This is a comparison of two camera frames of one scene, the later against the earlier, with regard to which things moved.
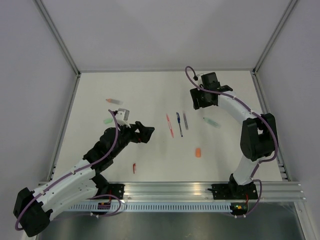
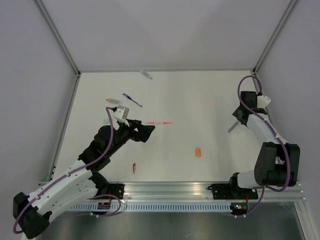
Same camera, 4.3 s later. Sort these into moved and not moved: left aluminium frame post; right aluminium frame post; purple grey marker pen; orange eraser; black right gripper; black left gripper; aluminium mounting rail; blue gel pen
Moved: blue gel pen; black right gripper; purple grey marker pen
Not moved: aluminium mounting rail; black left gripper; right aluminium frame post; left aluminium frame post; orange eraser
